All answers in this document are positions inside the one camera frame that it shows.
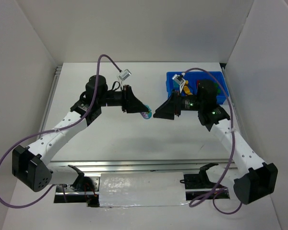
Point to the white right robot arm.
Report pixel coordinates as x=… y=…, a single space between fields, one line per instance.
x=246 y=176

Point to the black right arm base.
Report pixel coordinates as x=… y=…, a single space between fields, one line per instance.
x=195 y=185

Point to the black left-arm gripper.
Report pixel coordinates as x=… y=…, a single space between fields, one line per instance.
x=126 y=98

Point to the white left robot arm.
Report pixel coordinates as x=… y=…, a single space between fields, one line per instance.
x=30 y=164

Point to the turquoise lego brick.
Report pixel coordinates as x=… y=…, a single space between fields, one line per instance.
x=176 y=85

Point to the blue plastic bin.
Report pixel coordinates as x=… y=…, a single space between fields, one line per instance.
x=193 y=76

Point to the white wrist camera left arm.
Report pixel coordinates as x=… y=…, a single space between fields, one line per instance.
x=122 y=76

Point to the green curved lego brick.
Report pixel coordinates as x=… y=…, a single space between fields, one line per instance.
x=218 y=89

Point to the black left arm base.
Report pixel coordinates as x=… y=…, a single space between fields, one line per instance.
x=86 y=192

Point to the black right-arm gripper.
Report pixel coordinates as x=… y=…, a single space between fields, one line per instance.
x=177 y=104

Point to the silver foil covered board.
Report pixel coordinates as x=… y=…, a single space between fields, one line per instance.
x=141 y=189

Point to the yellow lego brick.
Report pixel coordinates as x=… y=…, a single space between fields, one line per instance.
x=187 y=88

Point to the aluminium frame rail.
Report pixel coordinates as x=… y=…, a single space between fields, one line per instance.
x=139 y=166

